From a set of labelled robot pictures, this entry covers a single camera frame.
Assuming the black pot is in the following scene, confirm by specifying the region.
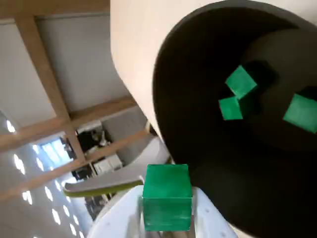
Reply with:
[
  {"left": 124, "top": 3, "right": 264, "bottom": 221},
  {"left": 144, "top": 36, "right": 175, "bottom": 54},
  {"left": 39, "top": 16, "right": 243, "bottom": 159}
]
[{"left": 151, "top": 1, "right": 317, "bottom": 238}]

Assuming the wooden frame partition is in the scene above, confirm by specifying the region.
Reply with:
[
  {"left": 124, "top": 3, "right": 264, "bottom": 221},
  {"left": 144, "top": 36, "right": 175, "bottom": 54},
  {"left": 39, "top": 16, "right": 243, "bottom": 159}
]
[{"left": 0, "top": 12, "right": 154, "bottom": 201}]

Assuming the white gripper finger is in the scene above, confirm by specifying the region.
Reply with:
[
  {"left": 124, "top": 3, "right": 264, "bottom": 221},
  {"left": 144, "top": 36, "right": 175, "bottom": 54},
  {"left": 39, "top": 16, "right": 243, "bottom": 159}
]
[
  {"left": 190, "top": 187, "right": 240, "bottom": 238},
  {"left": 86, "top": 188, "right": 146, "bottom": 238}
]

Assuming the green block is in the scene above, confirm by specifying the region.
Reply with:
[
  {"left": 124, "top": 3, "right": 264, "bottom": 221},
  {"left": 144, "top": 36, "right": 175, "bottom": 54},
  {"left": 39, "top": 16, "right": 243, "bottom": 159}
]
[
  {"left": 142, "top": 163, "right": 193, "bottom": 233},
  {"left": 218, "top": 95, "right": 256, "bottom": 121},
  {"left": 282, "top": 93, "right": 317, "bottom": 134},
  {"left": 224, "top": 64, "right": 258, "bottom": 100}
]

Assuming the black office equipment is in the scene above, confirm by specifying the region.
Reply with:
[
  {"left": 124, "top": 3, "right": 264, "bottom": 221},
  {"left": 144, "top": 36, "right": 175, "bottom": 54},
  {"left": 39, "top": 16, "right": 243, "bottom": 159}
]
[{"left": 75, "top": 128, "right": 109, "bottom": 153}]

